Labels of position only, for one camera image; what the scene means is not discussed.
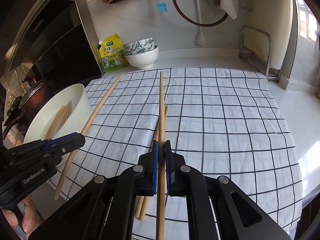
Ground round wooden rimmed lid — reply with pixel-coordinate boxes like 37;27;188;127
172;0;229;28

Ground metal pot lid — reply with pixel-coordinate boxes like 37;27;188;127
19;79;50;109

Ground black range hood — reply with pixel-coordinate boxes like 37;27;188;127
5;0;104;87

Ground yellow seasoning pouch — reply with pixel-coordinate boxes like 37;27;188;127
98;34;127;73

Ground red brown cooking pot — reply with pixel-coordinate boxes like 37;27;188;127
2;79;54;140

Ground cream round basin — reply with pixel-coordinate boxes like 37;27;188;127
23;83;92;144

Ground white hanging rag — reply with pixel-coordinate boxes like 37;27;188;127
220;0;238;20

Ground blue silicone brush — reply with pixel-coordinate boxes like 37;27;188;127
158;0;168;13

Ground white long handled brush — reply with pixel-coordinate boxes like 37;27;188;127
195;0;206;46

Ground white cutting board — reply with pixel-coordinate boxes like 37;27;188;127
244;0;293;70

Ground white bowl with cartoon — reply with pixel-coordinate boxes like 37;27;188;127
125;45;159;70

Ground left hand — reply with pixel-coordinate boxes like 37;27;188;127
1;195;43;239

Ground blue patterned bowl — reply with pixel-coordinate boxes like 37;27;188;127
123;37;155;47
124;42;156;55

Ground metal board rack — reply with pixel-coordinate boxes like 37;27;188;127
239;25;281;83

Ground wooden chopstick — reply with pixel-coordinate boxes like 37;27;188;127
53;73;125;201
48;103;69;138
156;72;166;240
56;101;72;132
44;106;65;139
135;138;154;218
138;121;159;221

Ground white black checkered cloth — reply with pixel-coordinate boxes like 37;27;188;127
61;68;303;232

